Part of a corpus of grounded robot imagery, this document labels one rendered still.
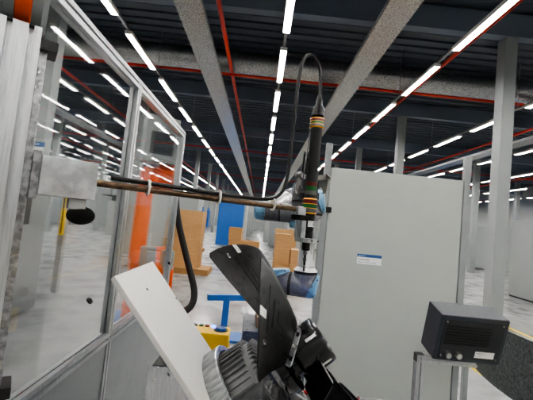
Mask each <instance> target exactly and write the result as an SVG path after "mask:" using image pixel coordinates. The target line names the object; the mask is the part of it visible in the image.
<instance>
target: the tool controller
mask: <svg viewBox="0 0 533 400"><path fill-rule="evenodd" d="M509 325H510V321H509V320H508V319H507V318H506V317H504V316H503V315H502V314H501V313H499V312H498V311H497V310H495V309H494V308H493V307H490V306H474V305H466V304H457V303H449V302H433V301H430V302H429V305H428V312H427V316H426V320H425V324H424V331H423V335H422V339H421V343H422V345H423V346H424V347H425V348H426V350H427V351H428V353H429V354H430V355H431V357H432V359H435V360H451V361H460V362H468V363H485V364H493V365H499V362H500V358H501V354H502V351H503V348H504V342H505V339H506V336H507V333H508V327H509Z"/></svg>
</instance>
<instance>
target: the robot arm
mask: <svg viewBox="0 0 533 400"><path fill-rule="evenodd" d="M305 156H306V152H304V155H303V160H302V166H301V171H299V172H296V173H294V176H293V178H294V179H296V180H297V181H296V182H295V183H294V184H293V186H292V188H289V189H285V191H284V193H283V194H282V195H281V196H280V197H279V198H276V199H275V200H276V204H279V205H285V206H302V202H303V198H304V197H305V187H306V178H307V169H308V160H309V152H308V155H307V160H306V166H305ZM304 167H305V177H304V182H303V188H301V184H302V179H303V173H304ZM330 180H331V176H330V175H329V174H326V175H318V180H317V191H316V199H317V209H316V215H315V220H314V229H313V238H315V239H317V233H318V224H319V219H321V218H322V214H323V213H325V211H326V206H325V194H326V192H327V189H328V183H329V181H330ZM318 186H319V187H322V190H318ZM291 213H292V211H288V210H276V209H274V210H273V211H272V210H270V208H263V207H257V206H255V207H254V217H255V219H258V220H262V221H263V220H265V221H280V222H286V223H289V224H290V228H294V227H295V220H292V219H291V215H292V214H291ZM301 246H302V242H300V244H299V253H298V261H297V266H296V267H295V268H294V272H291V271H290V269H289V268H273V270H274V272H275V274H276V276H277V277H278V280H279V282H280V283H281V285H282V288H283V290H284V291H285V293H286V297H287V295H290V296H296V297H302V298H315V296H316V292H317V287H318V284H319V280H320V276H319V275H318V274H317V270H316V269H315V259H316V244H314V243H311V245H310V250H309V251H308V255H306V258H307V261H306V262H305V271H303V263H304V261H303V258H304V255H303V250H302V249H301Z"/></svg>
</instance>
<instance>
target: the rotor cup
mask: <svg viewBox="0 0 533 400"><path fill-rule="evenodd" d="M298 327H299V328H300V329H301V337H300V340H299V343H298V346H297V351H296V354H295V357H294V360H293V364H292V366H291V367H287V366H286V365H285V366H284V367H281V368H279V369H278V370H279V371H280V373H281V374H282V377H283V378H284V380H285V381H286V382H287V383H288V385H289V386H290V388H291V389H292V390H293V391H294V392H295V393H297V394H299V393H301V392H302V391H303V390H304V389H305V386H304V383H303V381H302V378H301V377H302V376H303V375H304V374H308V375H311V374H312V372H313V369H314V367H315V366H316V364H317V362H318V360H319V361H320V362H321V363H325V362H326V361H328V360H329V359H331V358H332V360H331V361H329V362H328V363H326V364H325V365H324V367H327V366H328V365H329V364H331V363H332V362H334V361H335V360H336V354H335V353H334V352H333V350H332V348H331V346H330V345H329V343H328V342H327V340H326V339H325V337H324V335H323V334H322V332H321V331H320V330H319V329H318V327H317V326H316V324H315V322H314V321H313V320H312V319H311V318H307V319H306V320H305V321H303V322H302V323H300V324H299V325H298ZM314 333H315V334H316V336H315V337H314V338H312V339H311V340H309V341H308V342H305V339H307V338H308V337H310V336H311V335H313V334H314Z"/></svg>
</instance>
